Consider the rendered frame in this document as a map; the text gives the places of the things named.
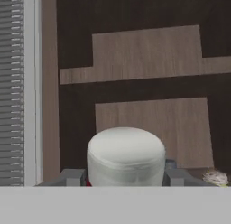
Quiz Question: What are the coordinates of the window with grey blinds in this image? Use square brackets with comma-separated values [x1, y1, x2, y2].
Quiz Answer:
[0, 0, 44, 187]

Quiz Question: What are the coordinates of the pale speckled round item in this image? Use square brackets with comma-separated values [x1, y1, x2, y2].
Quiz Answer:
[202, 169, 229, 187]

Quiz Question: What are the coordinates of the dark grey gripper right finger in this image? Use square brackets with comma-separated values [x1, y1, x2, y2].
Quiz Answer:
[164, 158, 218, 187]

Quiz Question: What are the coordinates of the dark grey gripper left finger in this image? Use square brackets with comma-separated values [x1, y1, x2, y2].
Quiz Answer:
[35, 168, 88, 187]

